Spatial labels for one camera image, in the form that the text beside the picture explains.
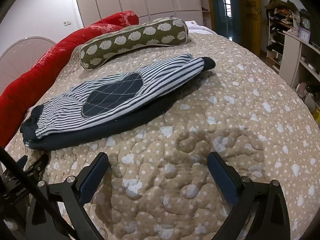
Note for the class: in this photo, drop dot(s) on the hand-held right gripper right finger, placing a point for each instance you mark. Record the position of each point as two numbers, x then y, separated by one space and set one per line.
225 177

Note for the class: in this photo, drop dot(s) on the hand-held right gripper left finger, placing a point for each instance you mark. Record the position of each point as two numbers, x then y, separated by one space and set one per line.
93 173

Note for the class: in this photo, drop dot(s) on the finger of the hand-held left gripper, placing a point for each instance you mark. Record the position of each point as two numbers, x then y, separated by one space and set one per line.
38 165

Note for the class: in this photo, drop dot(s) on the striped pants with navy patch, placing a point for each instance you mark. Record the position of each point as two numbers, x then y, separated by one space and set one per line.
75 105

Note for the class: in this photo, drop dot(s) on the beige quilted bedspread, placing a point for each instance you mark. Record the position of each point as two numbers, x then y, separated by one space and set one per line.
212 110

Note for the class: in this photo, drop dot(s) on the red quilt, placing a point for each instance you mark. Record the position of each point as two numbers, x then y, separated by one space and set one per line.
30 80

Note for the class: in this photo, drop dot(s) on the yellow container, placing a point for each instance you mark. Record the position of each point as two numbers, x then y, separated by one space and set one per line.
317 116

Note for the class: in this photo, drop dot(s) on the pink headboard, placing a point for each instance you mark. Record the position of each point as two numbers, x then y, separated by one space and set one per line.
20 55

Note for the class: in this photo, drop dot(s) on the white shelf unit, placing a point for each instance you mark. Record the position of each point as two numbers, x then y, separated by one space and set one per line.
291 55

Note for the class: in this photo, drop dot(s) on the olive pillow with white print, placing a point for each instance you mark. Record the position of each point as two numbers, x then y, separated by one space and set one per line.
135 40

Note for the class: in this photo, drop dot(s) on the white bed sheet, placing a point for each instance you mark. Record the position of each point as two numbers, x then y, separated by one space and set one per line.
197 27

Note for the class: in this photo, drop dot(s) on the yellow wooden door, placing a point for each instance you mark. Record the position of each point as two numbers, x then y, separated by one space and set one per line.
250 17

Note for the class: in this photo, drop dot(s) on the purple clock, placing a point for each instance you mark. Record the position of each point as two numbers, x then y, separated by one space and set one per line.
304 35

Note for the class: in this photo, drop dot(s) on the window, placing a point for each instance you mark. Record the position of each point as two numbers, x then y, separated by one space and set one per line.
227 6

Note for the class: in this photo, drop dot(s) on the black clock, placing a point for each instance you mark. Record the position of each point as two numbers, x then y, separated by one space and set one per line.
306 22

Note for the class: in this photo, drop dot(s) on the pile of clothes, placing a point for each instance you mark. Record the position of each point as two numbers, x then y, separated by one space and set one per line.
280 7

